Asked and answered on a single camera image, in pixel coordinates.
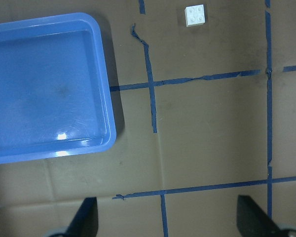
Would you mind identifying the white block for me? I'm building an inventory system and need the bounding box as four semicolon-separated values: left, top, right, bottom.
185;4;206;27

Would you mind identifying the blue plastic tray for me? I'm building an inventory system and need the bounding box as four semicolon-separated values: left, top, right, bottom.
0;13;116;164

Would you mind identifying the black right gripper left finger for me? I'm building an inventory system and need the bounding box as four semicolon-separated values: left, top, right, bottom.
64;197;99;237

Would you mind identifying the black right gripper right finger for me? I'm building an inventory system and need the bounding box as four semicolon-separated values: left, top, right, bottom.
236;195;289;237

